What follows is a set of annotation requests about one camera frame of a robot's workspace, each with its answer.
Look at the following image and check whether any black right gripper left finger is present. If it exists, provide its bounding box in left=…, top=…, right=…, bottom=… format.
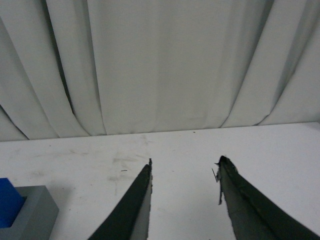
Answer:
left=89, top=158, right=153, bottom=240

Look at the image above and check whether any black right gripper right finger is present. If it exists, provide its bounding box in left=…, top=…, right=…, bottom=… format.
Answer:
left=214, top=156, right=320, bottom=240

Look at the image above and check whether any blue block with knob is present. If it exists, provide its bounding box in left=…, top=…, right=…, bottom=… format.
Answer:
left=0, top=178, right=26, bottom=229

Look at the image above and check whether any gray cube base with hole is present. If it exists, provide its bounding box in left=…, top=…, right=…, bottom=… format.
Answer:
left=0, top=185, right=59, bottom=240

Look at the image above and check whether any white curtain backdrop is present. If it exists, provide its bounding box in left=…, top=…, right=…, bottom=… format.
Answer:
left=0, top=0, right=320, bottom=141

